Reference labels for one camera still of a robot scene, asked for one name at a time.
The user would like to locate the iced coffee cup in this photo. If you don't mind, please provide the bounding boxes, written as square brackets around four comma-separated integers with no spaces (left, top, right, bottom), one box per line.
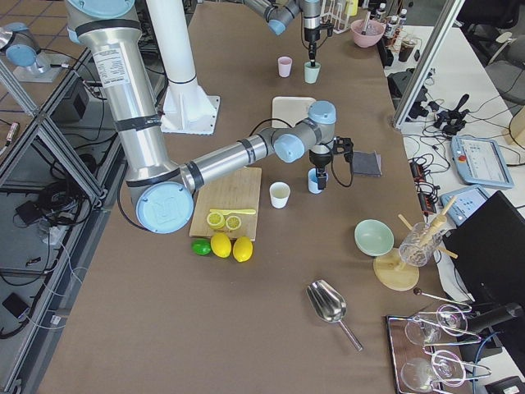
[398,35,418,62]

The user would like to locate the aluminium frame post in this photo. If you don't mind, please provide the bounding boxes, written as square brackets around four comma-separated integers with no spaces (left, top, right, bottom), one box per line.
[392,0,464,131]

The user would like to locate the lemon half slice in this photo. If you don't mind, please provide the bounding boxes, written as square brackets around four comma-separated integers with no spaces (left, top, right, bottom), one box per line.
[206,212,226,230]

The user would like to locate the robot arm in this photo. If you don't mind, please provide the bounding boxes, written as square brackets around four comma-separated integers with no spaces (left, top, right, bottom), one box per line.
[241,0,334,66]
[66,1,336,234]

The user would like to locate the pink plastic cup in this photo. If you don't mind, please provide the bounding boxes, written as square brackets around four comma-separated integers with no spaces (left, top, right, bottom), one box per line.
[277,56,293,78]

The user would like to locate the white wire cup rack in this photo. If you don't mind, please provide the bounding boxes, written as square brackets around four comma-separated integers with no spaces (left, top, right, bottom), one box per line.
[321,0,358,34]

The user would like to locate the wine glass rack tray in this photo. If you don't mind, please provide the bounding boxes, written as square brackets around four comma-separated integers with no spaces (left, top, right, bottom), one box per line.
[386,304,491,393]

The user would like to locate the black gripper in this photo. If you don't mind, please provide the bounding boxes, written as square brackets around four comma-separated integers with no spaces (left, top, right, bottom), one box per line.
[308,136,354,190]
[302,16,333,67]

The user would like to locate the clear glass on stand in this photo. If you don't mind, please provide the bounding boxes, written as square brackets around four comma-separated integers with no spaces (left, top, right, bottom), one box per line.
[399,222,442,267]

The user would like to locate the cream plastic cup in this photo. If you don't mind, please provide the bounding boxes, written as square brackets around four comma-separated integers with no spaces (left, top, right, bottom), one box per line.
[269,181,290,208]

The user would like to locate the metal muddler tool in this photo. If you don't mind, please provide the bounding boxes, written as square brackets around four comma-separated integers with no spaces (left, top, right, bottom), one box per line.
[361,10,371,35]

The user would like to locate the green bowl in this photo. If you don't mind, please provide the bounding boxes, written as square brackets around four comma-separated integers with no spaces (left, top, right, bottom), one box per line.
[354,219,394,257]

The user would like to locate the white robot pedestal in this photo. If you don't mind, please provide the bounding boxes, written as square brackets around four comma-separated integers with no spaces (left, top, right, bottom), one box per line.
[147,0,220,135]

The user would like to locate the wooden mug tree stand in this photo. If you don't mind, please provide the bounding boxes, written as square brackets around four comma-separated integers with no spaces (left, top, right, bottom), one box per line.
[373,197,458,291]

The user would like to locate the wooden cutting board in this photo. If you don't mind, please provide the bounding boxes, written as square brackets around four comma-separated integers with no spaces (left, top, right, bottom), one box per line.
[189,167,262,241]

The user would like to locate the gray folded cloth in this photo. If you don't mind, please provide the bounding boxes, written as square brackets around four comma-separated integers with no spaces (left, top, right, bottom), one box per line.
[353,151,382,177]

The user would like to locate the cream serving tray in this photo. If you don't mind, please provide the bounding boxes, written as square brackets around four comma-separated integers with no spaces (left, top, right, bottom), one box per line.
[272,96,316,128]

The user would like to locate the pink bowl with ice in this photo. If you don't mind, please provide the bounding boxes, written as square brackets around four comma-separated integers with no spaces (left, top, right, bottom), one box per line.
[350,20,386,48]

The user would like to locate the yellow plastic knife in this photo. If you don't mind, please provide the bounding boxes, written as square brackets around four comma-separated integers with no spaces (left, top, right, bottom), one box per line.
[209,208,257,215]

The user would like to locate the whole yellow lemon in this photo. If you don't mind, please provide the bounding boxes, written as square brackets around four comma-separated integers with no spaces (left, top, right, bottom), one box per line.
[210,232,232,258]

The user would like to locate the green plastic cup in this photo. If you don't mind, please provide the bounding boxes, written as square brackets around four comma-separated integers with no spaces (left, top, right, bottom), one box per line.
[304,62,321,84]

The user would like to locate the blue plastic cup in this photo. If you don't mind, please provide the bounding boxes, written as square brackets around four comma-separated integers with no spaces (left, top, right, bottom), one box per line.
[308,167,322,195]

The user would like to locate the green lime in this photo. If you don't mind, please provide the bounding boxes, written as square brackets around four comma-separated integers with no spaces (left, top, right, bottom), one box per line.
[191,238,212,256]

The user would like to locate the blue teach pendant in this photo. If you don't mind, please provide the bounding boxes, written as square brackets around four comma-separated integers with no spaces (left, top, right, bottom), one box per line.
[450,135,514,190]

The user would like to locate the metal scoop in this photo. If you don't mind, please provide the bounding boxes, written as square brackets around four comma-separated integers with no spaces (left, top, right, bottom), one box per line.
[306,279,363,351]

